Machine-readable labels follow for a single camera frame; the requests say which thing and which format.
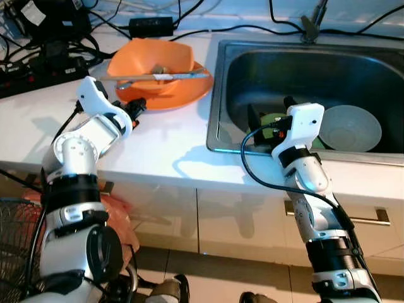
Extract orange plate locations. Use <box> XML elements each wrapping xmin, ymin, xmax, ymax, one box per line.
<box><xmin>116</xmin><ymin>60</ymin><xmax>214</xmax><ymax>112</ymax></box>

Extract metal bar cabinet handle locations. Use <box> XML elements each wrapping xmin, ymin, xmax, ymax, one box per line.
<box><xmin>284</xmin><ymin>201</ymin><xmax>391</xmax><ymax>227</ymax></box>

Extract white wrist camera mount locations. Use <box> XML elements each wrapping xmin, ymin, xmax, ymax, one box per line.
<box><xmin>271</xmin><ymin>102</ymin><xmax>325</xmax><ymax>158</ymax></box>
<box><xmin>77</xmin><ymin>76</ymin><xmax>134</xmax><ymax>136</ymax></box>

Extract small black power brick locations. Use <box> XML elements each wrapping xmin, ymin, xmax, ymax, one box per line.
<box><xmin>129</xmin><ymin>16</ymin><xmax>175</xmax><ymax>37</ymax></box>

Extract grey bowl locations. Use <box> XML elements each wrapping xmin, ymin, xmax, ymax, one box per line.
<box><xmin>318</xmin><ymin>104</ymin><xmax>383</xmax><ymax>153</ymax></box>

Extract orange bowl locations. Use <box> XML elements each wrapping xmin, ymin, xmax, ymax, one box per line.
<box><xmin>106</xmin><ymin>38</ymin><xmax>195</xmax><ymax>90</ymax></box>

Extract small metal cabinet handle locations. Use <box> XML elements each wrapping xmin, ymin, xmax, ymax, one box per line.
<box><xmin>95</xmin><ymin>181</ymin><xmax>116</xmax><ymax>194</ymax></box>

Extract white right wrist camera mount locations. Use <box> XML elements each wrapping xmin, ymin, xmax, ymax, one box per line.
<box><xmin>271</xmin><ymin>102</ymin><xmax>325</xmax><ymax>158</ymax></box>

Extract stainless steel sink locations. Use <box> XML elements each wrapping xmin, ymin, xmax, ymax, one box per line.
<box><xmin>206</xmin><ymin>39</ymin><xmax>404</xmax><ymax>166</ymax></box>

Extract green plate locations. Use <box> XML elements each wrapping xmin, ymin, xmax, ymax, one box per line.
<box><xmin>256</xmin><ymin>112</ymin><xmax>329</xmax><ymax>151</ymax></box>

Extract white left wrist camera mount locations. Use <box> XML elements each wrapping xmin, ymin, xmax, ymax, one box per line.
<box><xmin>77</xmin><ymin>76</ymin><xmax>134</xmax><ymax>136</ymax></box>

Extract wire guard fan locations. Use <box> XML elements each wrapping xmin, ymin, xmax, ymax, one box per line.
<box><xmin>0</xmin><ymin>197</ymin><xmax>46</xmax><ymax>303</ymax></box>

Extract black power strip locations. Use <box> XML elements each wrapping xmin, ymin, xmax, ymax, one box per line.
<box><xmin>0</xmin><ymin>54</ymin><xmax>90</xmax><ymax>97</ymax></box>

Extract large black power adapter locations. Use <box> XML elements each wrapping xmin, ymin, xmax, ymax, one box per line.
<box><xmin>13</xmin><ymin>0</ymin><xmax>86</xmax><ymax>42</ymax></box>

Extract white cabinet door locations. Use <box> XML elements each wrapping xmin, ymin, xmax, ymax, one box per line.
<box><xmin>285</xmin><ymin>189</ymin><xmax>404</xmax><ymax>276</ymax></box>

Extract metal faucet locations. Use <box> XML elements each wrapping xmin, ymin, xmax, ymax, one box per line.
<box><xmin>300</xmin><ymin>0</ymin><xmax>329</xmax><ymax>44</ymax></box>

